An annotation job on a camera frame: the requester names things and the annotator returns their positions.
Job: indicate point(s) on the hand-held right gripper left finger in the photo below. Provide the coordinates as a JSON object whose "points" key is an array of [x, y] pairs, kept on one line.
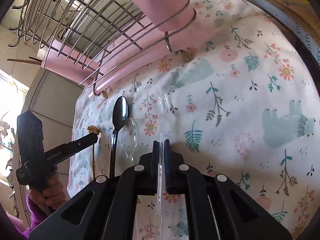
{"points": [[156, 160]]}

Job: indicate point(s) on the pink plastic utensil cup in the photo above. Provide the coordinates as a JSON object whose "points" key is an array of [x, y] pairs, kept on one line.
{"points": [[65, 60], [155, 2]]}

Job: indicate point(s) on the bundle of wooden chopsticks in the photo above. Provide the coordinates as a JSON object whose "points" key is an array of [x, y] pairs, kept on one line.
{"points": [[22, 61]]}

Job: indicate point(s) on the thin gold utensil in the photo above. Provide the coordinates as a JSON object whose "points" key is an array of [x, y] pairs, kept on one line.
{"points": [[93, 129]]}

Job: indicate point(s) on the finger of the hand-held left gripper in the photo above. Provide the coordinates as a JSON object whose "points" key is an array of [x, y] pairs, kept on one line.
{"points": [[82, 141]]}

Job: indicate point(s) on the pink plastic drip tray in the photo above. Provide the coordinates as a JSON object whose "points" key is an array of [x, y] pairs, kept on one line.
{"points": [[125, 73]]}

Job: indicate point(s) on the black plastic spoon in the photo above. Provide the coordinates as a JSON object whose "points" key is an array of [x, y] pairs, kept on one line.
{"points": [[121, 115]]}

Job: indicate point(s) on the cardboard box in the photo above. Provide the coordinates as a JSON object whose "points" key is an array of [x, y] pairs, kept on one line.
{"points": [[282, 25]]}

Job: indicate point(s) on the clear plastic spoon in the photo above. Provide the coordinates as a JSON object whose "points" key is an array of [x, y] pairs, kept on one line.
{"points": [[129, 137]]}

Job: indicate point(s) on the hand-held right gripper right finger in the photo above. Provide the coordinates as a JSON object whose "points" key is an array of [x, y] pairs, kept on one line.
{"points": [[167, 160]]}

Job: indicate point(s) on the floral printed cloth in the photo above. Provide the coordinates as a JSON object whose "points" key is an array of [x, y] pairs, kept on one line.
{"points": [[225, 105]]}

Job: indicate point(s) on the person's left forearm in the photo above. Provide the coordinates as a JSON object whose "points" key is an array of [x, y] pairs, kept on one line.
{"points": [[27, 220]]}

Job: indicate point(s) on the person's left hand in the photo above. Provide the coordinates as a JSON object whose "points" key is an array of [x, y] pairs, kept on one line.
{"points": [[53, 190]]}

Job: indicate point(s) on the grey lower kitchen cabinets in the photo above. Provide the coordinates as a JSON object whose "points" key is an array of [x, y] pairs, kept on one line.
{"points": [[55, 97]]}

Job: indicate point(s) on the clear plastic fork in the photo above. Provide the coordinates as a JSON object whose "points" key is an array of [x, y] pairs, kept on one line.
{"points": [[163, 100]]}

